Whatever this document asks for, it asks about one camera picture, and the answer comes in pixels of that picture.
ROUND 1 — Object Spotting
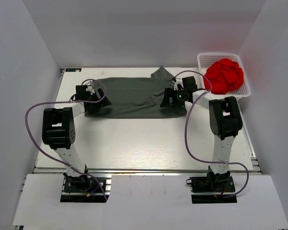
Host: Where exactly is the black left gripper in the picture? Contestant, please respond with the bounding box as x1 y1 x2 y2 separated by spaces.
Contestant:
86 89 111 115

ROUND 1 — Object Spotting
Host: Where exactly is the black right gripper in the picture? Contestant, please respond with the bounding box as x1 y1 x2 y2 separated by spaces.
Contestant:
161 88 188 108

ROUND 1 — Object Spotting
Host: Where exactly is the dark grey t shirt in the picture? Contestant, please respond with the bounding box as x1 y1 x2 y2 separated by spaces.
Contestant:
85 67 187 119

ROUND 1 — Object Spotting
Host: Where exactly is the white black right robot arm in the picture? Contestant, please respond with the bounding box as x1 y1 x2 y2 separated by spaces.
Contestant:
160 76 242 191

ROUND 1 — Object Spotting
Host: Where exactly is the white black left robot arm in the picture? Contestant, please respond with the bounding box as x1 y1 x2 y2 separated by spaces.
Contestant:
42 80 111 191

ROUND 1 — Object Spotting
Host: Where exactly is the small dark table label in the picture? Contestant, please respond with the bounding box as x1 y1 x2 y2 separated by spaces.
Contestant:
65 68 82 72

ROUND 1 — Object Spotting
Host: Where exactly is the white perforated plastic basket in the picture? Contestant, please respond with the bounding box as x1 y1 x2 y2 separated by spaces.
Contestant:
197 53 251 99

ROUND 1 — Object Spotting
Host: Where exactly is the red crumpled t shirt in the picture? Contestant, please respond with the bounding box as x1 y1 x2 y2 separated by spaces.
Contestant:
203 58 244 94

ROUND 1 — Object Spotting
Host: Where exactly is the aluminium front table rail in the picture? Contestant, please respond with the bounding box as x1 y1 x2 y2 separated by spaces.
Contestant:
33 168 262 177

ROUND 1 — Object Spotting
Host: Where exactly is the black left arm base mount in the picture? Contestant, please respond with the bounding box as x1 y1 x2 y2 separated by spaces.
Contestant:
60 173 109 203

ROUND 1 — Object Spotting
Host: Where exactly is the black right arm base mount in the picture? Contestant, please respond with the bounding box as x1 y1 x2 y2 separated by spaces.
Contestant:
186 173 237 204

